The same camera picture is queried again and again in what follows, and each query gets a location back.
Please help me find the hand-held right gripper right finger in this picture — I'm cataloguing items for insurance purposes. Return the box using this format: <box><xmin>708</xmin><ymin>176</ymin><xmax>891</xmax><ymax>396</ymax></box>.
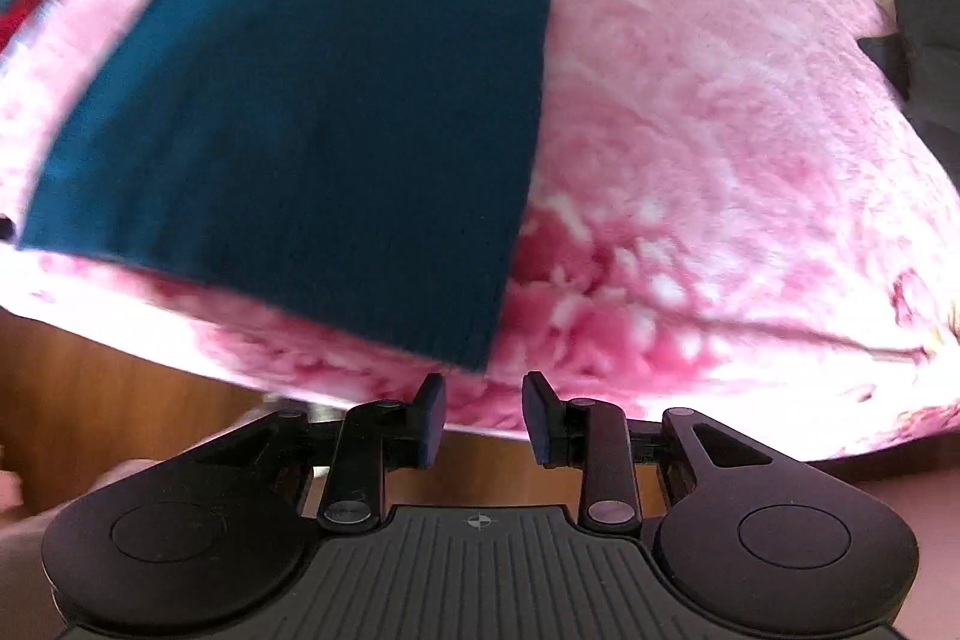
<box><xmin>521</xmin><ymin>370</ymin><xmax>777</xmax><ymax>532</ymax></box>

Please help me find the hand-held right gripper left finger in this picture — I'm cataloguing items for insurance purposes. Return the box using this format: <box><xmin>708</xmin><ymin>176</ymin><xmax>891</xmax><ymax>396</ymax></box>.
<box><xmin>176</xmin><ymin>372</ymin><xmax>449</xmax><ymax>532</ymax></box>

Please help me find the blue knit sweater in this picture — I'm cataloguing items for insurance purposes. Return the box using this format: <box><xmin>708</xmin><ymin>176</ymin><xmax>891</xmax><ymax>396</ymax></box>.
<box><xmin>16</xmin><ymin>0</ymin><xmax>580</xmax><ymax>372</ymax></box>

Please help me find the pink floral blanket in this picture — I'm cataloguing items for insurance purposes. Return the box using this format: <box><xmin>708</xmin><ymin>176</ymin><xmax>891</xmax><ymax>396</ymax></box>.
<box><xmin>0</xmin><ymin>0</ymin><xmax>960</xmax><ymax>462</ymax></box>

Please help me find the person's pink clothing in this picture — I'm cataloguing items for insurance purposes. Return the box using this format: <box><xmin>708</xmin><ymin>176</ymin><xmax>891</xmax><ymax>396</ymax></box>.
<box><xmin>0</xmin><ymin>458</ymin><xmax>162</xmax><ymax>640</ymax></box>

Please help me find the dark clothing pile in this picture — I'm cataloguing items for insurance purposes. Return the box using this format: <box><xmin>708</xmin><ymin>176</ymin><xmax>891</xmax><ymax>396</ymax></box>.
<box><xmin>857</xmin><ymin>0</ymin><xmax>960</xmax><ymax>161</ymax></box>

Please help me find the folded red garment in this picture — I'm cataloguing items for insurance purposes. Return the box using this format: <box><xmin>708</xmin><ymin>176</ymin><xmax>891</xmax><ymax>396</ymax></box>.
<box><xmin>0</xmin><ymin>0</ymin><xmax>53</xmax><ymax>52</ymax></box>

